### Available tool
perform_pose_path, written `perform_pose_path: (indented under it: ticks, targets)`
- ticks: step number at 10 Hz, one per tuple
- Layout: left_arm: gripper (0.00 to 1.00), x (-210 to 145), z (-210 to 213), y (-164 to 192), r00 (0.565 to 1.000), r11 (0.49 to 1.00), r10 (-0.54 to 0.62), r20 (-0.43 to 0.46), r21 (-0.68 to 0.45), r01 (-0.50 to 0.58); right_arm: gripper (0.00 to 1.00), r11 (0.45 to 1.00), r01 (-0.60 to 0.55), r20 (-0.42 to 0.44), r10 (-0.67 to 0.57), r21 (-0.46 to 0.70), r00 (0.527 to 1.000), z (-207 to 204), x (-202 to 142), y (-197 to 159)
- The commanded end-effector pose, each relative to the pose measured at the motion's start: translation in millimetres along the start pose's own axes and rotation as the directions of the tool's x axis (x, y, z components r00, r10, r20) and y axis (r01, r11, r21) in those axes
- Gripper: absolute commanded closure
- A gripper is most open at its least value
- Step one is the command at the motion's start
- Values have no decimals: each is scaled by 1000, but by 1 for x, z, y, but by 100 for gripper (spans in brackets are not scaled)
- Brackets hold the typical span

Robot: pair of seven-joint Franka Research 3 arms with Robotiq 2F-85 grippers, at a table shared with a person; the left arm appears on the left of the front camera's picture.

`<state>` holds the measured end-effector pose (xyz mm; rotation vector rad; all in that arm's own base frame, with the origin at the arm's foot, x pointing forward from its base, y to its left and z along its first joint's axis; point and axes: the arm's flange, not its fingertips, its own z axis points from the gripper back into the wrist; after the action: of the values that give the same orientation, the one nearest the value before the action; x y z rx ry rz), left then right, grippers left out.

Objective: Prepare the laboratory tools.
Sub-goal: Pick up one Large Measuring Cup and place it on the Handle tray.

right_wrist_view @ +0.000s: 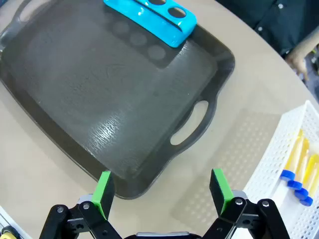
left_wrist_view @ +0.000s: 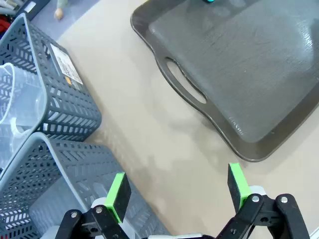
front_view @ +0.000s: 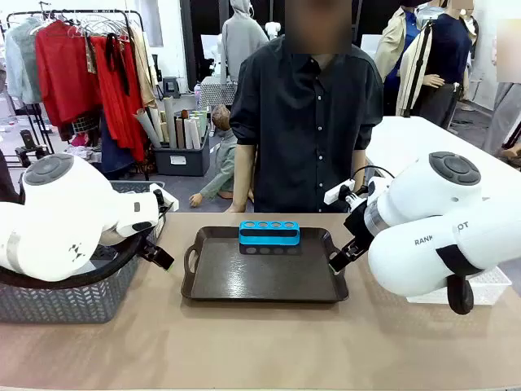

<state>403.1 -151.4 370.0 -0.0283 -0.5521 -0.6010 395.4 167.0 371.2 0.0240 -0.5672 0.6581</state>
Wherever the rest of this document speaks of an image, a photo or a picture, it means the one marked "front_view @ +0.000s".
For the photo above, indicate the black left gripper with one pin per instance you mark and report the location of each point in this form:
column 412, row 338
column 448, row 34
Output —
column 146, row 247

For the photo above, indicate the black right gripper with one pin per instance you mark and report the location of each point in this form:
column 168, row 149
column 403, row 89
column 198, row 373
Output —
column 360, row 224

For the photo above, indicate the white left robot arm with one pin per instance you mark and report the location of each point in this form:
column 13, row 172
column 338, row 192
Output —
column 61, row 212

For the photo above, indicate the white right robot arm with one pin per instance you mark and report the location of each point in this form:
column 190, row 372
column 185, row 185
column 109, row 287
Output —
column 427, row 244

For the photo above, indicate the person's right forearm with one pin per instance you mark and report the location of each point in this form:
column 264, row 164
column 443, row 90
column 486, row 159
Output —
column 242, row 179

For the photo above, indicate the blue test tube rack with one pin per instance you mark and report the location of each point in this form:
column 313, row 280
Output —
column 268, row 236

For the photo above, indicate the small grey plastic basket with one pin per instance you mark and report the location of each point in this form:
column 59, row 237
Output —
column 122, row 186

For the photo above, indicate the dark brown serving tray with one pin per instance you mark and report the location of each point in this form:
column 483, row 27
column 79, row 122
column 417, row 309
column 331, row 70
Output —
column 264, row 281

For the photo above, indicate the grey storage bin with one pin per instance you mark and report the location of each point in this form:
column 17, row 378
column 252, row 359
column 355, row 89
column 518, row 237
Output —
column 183, row 161

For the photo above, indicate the navy blue garment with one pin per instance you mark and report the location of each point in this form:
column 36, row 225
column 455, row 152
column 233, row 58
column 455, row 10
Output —
column 112, row 159

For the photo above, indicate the child mannequin green clothes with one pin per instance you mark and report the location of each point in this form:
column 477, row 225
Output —
column 221, row 163

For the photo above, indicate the large grey plastic basket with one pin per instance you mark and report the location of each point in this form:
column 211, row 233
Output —
column 61, row 305

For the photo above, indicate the person in black shirt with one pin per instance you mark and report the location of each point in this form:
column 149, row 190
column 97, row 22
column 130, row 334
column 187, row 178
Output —
column 305, row 142

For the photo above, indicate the brown paper roll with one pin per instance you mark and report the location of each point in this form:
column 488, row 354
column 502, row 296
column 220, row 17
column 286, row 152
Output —
column 180, row 134

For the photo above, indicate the beige paper roll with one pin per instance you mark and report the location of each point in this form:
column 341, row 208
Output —
column 195, row 136

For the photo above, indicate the white paper roll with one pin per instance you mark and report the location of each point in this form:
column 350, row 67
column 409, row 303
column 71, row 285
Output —
column 188, row 134

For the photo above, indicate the white table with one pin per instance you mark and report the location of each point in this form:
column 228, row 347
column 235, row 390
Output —
column 407, row 138

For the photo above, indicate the slanted grey paper roll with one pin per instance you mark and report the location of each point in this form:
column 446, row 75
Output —
column 147, row 124

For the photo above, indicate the tall grey paper roll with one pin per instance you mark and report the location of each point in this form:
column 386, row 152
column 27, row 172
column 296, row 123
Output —
column 170, row 122

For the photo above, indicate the light green paper roll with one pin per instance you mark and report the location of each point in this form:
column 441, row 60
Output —
column 202, row 120

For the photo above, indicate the white plastic basket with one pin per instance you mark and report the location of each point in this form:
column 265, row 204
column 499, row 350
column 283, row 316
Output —
column 492, row 281

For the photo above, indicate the checkered bag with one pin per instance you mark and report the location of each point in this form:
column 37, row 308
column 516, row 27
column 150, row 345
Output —
column 85, row 124

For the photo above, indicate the long red garment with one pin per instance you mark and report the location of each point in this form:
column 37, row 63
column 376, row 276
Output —
column 114, row 106

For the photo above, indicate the dark step stool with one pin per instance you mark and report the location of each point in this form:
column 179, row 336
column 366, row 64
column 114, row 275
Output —
column 171, row 85

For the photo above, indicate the patterned tablecloth table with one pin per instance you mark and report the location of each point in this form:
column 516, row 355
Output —
column 215, row 91

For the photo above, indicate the black floor device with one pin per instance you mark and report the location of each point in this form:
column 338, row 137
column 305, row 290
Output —
column 27, row 138

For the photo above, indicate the beige garment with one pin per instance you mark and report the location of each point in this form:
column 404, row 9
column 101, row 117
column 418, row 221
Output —
column 142, row 69

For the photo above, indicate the black tripod stand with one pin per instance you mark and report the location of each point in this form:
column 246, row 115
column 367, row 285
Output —
column 419, row 61

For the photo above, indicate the red dress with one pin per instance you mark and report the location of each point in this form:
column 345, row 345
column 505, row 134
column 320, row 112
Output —
column 61, row 73

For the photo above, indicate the black scarf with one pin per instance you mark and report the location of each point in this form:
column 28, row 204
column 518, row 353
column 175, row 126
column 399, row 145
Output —
column 110, row 53

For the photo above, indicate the brown patterned scarf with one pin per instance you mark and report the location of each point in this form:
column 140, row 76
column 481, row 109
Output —
column 90, row 57

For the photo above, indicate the blurred background person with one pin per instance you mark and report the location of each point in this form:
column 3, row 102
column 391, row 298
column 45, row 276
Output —
column 509, row 114

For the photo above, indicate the beige trench coat mannequin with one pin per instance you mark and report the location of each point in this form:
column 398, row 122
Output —
column 392, row 40

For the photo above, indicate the grey hoodie mannequin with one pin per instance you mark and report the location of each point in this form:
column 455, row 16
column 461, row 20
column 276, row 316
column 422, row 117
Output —
column 244, row 40

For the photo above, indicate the navy dress mannequin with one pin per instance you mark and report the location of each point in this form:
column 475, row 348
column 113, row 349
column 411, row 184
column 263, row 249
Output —
column 447, row 45

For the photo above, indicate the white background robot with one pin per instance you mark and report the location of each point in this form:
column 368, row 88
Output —
column 272, row 30

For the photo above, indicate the light fuzzy garment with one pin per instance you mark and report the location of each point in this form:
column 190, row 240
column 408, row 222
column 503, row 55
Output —
column 20, row 61

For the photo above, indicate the black metal clothes rack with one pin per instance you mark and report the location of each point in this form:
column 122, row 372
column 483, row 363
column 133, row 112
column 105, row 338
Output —
column 24, row 13

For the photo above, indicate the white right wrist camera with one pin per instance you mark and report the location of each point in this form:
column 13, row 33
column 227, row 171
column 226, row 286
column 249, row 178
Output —
column 335, row 194

